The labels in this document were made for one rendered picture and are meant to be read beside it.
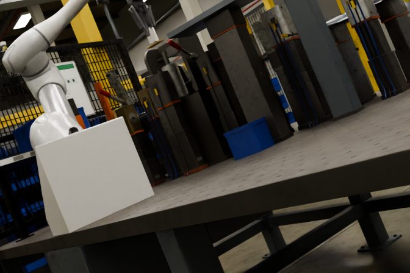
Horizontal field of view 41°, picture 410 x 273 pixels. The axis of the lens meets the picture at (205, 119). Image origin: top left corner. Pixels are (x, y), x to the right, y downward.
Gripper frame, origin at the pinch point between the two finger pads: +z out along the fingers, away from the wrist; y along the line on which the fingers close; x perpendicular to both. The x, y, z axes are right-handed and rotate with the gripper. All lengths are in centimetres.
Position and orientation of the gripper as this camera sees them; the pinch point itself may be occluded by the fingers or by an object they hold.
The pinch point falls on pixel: (151, 35)
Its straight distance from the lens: 242.7
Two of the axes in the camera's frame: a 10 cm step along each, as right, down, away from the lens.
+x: -7.1, 3.5, 6.1
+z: 4.1, 9.1, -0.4
